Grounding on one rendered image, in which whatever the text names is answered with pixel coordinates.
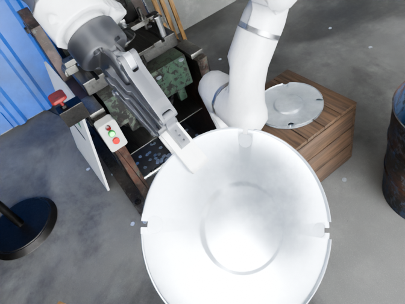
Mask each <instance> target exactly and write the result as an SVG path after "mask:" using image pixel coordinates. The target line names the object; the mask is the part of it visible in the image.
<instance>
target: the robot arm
mask: <svg viewBox="0 0 405 304"><path fill-rule="evenodd" d="M22 1H23V2H24V3H26V5H27V6H29V8H30V10H31V13H32V15H33V16H34V18H35V20H36V21H37V22H38V23H39V24H40V25H41V27H42V28H43V29H44V30H45V32H46V33H47V34H48V36H49V37H50V38H51V39H52V41H53V42H54V43H55V44H56V45H57V47H59V48H63V49H67V51H68V52H69V54H70V55H71V56H72V57H73V58H74V60H75V61H76V62H77V63H78V64H79V65H80V67H81V68H82V69H83V70H85V71H94V70H95V69H101V70H102V71H103V74H104V75H105V77H104V79H105V81H106V82H107V83H108V85H109V86H110V87H112V88H114V89H113V90H112V91H111V92H112V94H113V96H115V97H116V98H117V99H118V100H119V101H121V102H122V103H123V104H124V106H125V107H126V108H127V109H128V110H129V111H130V112H131V113H132V114H133V115H134V116H135V117H136V118H137V120H138V121H139V122H140V123H141V124H142V125H143V126H144V127H145V128H146V129H147V130H148V131H149V132H150V134H151V135H152V136H153V137H154V136H157V137H158V138H159V139H160V140H161V141H162V142H163V144H164V145H165V146H166V148H167V149H168V150H169V151H170V152H171V153H172V154H173V153H175V154H176V155H177V156H178V157H179V158H180V160H181V161H182V162H183V163H184V164H185V166H186V167H187V168H188V170H189V171H190V172H191V173H192V174H195V173H196V172H197V171H198V170H199V169H200V168H202V167H203V166H204V165H205V164H206V163H207V162H208V161H209V159H208V158H207V156H206V155H205V154H204V153H203V152H202V151H201V149H200V148H199V147H198V146H197V144H196V143H195V142H194V141H193V140H192V138H191V137H190V136H189V135H188V134H187V132H186V131H185V130H184V128H182V126H181V125H180V124H179V123H178V121H177V118H176V117H175V116H176V115H178V113H177V111H176V110H175V108H174V107H173V105H172V104H171V102H170V101H169V100H168V98H167V97H166V95H165V94H164V93H163V91H162V90H161V88H160V87H159V86H158V84H157V83H156V81H155V80H154V79H153V77H152V75H151V74H150V73H149V71H148V70H147V68H146V67H145V65H144V64H143V62H142V60H141V59H140V57H139V55H138V53H137V51H136V50H135V49H134V48H132V49H130V50H129V51H127V52H126V51H125V50H124V46H125V44H126V42H127V37H126V34H125V33H124V32H123V31H122V30H121V28H120V27H119V25H118V23H119V22H120V21H121V20H122V18H123V17H124V16H125V15H126V13H127V11H126V10H125V9H124V7H123V6H122V4H121V3H119V2H117V1H115V0H22ZM296 1H297V0H249V2H248V3H247V5H246V7H245V9H244V11H243V13H242V16H241V19H240V21H239V24H238V25H237V28H236V32H235V34H234V37H233V40H232V43H231V46H230V49H229V52H228V56H227V57H228V62H229V66H230V74H229V75H228V74H226V73H223V72H221V71H210V72H208V73H206V74H205V75H204V76H203V77H202V79H201V80H200V82H199V86H198V92H199V95H200V97H201V98H202V100H203V102H204V104H205V106H206V108H207V110H208V112H209V114H210V116H211V118H212V120H213V122H214V124H215V126H216V128H217V129H219V128H225V127H239V128H243V134H246V135H247V132H248V129H252V130H254V129H258V130H261V129H262V128H263V126H264V124H265V123H266V121H267V120H268V110H267V107H266V104H265V81H266V74H267V71H268V66H269V63H270V61H271V59H272V55H273V53H274V50H275V47H276V46H277V42H278V41H279V38H280V36H281V33H282V31H283V28H284V25H285V22H286V18H287V13H288V9H289V8H291V6H293V4H294V3H295V2H296Z"/></svg>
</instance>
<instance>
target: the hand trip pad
mask: <svg viewBox="0 0 405 304"><path fill-rule="evenodd" d="M66 98H67V96H66V94H65V93H64V92H63V90H61V89H59V90H57V91H55V92H53V93H52V94H50V95H49V96H48V99H49V101H50V103H51V104H52V105H53V106H55V105H58V104H59V105H60V106H64V102H63V101H64V100H65V99H66Z"/></svg>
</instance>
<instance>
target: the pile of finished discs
mask: <svg viewBox="0 0 405 304"><path fill-rule="evenodd" d="M265 104H266V107H267V110H268V120H267V121H266V123H265V124H266V125H268V126H270V127H273V128H279V129H292V128H298V127H302V126H304V125H307V124H309V123H311V122H312V121H313V119H316V118H317V117H318V116H319V115H320V114H321V112H322V110H323V107H324V100H323V98H322V94H321V93H320V91H319V90H317V89H316V88H315V87H313V86H311V85H308V84H305V83H297V82H290V83H288V84H283V83H282V84H278V85H275V86H273V87H270V88H269V89H267V90H265Z"/></svg>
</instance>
